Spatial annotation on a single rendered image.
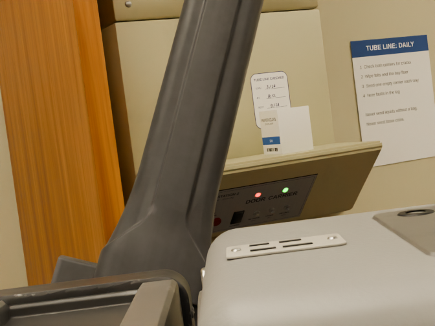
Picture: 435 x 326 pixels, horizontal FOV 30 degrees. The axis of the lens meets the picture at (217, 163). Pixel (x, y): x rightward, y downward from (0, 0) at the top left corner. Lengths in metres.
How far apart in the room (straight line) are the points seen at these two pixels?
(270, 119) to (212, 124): 0.64
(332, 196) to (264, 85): 0.19
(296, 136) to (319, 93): 0.14
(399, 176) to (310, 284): 1.66
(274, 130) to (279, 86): 0.11
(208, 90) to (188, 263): 0.10
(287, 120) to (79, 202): 0.29
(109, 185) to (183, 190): 0.53
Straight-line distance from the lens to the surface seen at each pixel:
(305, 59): 1.21
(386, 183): 1.82
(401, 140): 1.84
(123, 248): 0.44
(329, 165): 1.10
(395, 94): 1.84
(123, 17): 1.09
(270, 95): 1.17
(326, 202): 1.16
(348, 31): 1.79
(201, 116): 0.46
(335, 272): 0.19
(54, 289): 0.32
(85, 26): 0.98
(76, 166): 1.05
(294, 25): 1.20
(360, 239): 0.24
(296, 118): 1.09
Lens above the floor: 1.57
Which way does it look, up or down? 3 degrees down
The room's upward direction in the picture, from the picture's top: 7 degrees counter-clockwise
